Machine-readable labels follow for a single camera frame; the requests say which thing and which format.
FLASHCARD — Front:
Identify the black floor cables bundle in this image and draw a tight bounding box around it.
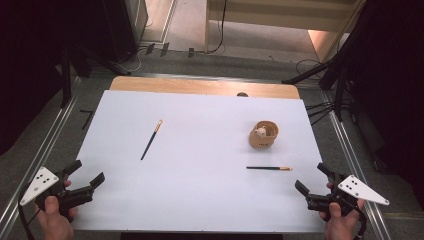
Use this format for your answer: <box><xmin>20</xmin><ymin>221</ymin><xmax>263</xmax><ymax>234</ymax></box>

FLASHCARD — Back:
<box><xmin>304</xmin><ymin>99</ymin><xmax>336</xmax><ymax>127</ymax></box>

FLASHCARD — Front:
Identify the white table sheet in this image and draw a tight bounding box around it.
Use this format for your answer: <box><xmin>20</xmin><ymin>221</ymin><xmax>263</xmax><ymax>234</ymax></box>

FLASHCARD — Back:
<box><xmin>70</xmin><ymin>89</ymin><xmax>332</xmax><ymax>234</ymax></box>

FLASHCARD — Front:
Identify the black cabinet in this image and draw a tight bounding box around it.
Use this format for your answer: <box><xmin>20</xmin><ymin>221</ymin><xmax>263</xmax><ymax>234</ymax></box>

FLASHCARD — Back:
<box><xmin>101</xmin><ymin>0</ymin><xmax>149</xmax><ymax>64</ymax></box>

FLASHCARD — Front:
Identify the hand-held gripper black cable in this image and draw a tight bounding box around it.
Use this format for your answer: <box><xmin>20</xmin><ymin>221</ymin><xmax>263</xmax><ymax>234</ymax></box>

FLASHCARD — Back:
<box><xmin>352</xmin><ymin>206</ymin><xmax>368</xmax><ymax>240</ymax></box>
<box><xmin>17</xmin><ymin>186</ymin><xmax>43</xmax><ymax>240</ymax></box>

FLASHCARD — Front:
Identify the thin black hanging cable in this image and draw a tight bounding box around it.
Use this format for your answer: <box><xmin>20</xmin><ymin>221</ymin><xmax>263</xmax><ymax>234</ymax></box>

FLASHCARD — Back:
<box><xmin>208</xmin><ymin>0</ymin><xmax>228</xmax><ymax>55</ymax></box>

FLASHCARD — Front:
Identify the wooden table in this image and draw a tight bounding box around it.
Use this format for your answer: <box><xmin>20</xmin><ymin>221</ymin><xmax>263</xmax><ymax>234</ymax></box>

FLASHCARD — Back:
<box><xmin>109</xmin><ymin>75</ymin><xmax>301</xmax><ymax>100</ymax></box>

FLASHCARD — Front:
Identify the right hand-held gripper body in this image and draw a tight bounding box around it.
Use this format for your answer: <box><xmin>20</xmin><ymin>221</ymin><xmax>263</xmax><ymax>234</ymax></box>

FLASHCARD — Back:
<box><xmin>304</xmin><ymin>172</ymin><xmax>390</xmax><ymax>218</ymax></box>

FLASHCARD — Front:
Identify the left hand-held gripper black cable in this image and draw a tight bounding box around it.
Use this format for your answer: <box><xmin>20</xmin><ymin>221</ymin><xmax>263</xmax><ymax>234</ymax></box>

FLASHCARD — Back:
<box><xmin>17</xmin><ymin>186</ymin><xmax>43</xmax><ymax>240</ymax></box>

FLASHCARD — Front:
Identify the right hand-held gripper black cable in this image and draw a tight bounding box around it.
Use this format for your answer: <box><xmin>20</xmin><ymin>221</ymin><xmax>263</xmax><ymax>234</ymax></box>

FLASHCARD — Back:
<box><xmin>352</xmin><ymin>206</ymin><xmax>368</xmax><ymax>240</ymax></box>

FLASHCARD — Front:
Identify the tan wooden chopstick holder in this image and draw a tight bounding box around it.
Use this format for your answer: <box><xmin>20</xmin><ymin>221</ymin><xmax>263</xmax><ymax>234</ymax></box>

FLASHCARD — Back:
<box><xmin>248</xmin><ymin>120</ymin><xmax>280</xmax><ymax>150</ymax></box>

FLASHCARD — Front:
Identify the black chopstick with tan end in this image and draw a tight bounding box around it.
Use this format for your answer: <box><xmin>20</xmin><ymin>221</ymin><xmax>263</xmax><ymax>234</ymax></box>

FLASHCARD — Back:
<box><xmin>140</xmin><ymin>119</ymin><xmax>164</xmax><ymax>161</ymax></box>
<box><xmin>245</xmin><ymin>165</ymin><xmax>294</xmax><ymax>172</ymax></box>

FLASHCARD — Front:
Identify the white floor cable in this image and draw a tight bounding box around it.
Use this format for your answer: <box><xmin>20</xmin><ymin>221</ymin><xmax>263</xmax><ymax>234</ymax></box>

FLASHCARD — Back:
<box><xmin>124</xmin><ymin>46</ymin><xmax>149</xmax><ymax>74</ymax></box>

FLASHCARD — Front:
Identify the looped black floor cable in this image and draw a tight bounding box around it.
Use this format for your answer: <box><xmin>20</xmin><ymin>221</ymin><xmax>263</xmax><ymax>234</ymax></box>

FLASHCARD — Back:
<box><xmin>295</xmin><ymin>58</ymin><xmax>324</xmax><ymax>80</ymax></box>

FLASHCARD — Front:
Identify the light wooden furniture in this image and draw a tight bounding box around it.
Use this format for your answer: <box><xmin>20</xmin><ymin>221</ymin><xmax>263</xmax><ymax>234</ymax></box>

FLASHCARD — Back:
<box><xmin>204</xmin><ymin>0</ymin><xmax>368</xmax><ymax>64</ymax></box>

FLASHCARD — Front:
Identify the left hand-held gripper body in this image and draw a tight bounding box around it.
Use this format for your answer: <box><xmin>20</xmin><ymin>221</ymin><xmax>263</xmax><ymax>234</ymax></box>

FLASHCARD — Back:
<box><xmin>19</xmin><ymin>166</ymin><xmax>96</xmax><ymax>223</ymax></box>

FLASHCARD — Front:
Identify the black metal stand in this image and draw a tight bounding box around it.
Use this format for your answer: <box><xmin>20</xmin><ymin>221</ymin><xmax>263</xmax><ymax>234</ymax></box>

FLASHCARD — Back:
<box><xmin>59</xmin><ymin>43</ymin><xmax>133</xmax><ymax>109</ymax></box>

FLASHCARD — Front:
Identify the black curtain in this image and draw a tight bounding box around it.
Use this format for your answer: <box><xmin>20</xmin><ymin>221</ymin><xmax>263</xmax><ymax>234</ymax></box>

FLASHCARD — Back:
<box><xmin>346</xmin><ymin>0</ymin><xmax>424</xmax><ymax>204</ymax></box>
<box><xmin>0</xmin><ymin>0</ymin><xmax>109</xmax><ymax>158</ymax></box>

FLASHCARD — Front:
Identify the person's left hand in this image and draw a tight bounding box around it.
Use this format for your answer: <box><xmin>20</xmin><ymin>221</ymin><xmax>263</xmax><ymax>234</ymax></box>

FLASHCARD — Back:
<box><xmin>34</xmin><ymin>179</ymin><xmax>79</xmax><ymax>240</ymax></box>

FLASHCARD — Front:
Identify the black tripod stand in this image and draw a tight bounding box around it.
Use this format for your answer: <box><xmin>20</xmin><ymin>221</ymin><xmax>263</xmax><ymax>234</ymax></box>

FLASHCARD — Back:
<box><xmin>281</xmin><ymin>49</ymin><xmax>355</xmax><ymax>123</ymax></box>

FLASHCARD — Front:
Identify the metal floor rail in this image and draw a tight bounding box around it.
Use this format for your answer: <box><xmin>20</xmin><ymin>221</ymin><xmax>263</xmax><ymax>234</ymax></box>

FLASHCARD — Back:
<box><xmin>0</xmin><ymin>75</ymin><xmax>83</xmax><ymax>232</ymax></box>
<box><xmin>319</xmin><ymin>89</ymin><xmax>394</xmax><ymax>240</ymax></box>

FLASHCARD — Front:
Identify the person's right hand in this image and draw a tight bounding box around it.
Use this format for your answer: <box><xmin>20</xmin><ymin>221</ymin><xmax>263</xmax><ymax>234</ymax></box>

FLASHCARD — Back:
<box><xmin>319</xmin><ymin>181</ymin><xmax>367</xmax><ymax>240</ymax></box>

